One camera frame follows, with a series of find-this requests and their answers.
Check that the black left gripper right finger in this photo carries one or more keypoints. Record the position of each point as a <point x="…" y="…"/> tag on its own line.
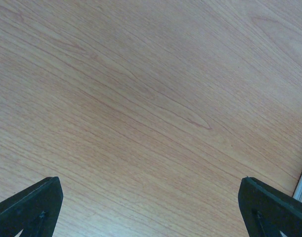
<point x="268" y="212"/>

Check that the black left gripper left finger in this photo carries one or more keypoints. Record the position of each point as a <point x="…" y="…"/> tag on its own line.
<point x="32" y="212"/>

